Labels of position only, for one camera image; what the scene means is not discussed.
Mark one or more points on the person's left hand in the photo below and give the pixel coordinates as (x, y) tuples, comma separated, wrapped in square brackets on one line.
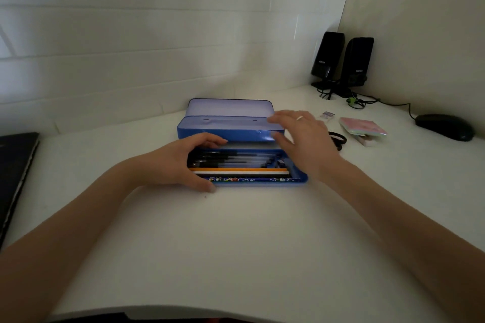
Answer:
[(168, 163)]

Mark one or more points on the person's right hand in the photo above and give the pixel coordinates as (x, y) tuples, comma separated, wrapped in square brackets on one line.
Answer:
[(312, 145)]

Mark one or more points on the person's left thumb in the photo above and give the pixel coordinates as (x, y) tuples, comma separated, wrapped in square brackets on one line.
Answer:
[(202, 185)]

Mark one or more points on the person's right thumb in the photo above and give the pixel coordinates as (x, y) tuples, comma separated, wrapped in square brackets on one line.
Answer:
[(282, 136)]

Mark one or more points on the blue metal pencil case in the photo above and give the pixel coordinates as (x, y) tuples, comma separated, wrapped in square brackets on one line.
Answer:
[(231, 126)]

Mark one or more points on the person's left forearm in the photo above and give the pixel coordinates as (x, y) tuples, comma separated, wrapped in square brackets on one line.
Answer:
[(64, 243)]

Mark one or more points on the person's right forearm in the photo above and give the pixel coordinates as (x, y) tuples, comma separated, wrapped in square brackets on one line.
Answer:
[(409, 235)]

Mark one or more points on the bunch of black pens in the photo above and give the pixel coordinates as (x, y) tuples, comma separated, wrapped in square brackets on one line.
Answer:
[(235, 160)]

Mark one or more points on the small white eraser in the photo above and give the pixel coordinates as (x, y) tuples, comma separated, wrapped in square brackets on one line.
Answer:
[(327, 115)]

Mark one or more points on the pink notepad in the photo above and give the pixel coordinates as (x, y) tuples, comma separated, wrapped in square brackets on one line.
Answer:
[(362, 126)]

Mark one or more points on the black desktop speaker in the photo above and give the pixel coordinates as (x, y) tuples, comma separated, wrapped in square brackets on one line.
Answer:
[(328, 57), (356, 63)]

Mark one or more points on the black computer mouse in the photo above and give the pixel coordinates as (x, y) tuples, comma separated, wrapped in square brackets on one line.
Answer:
[(445, 126)]

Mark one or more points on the black laptop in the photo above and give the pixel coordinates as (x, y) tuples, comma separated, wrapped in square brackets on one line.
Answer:
[(13, 179)]

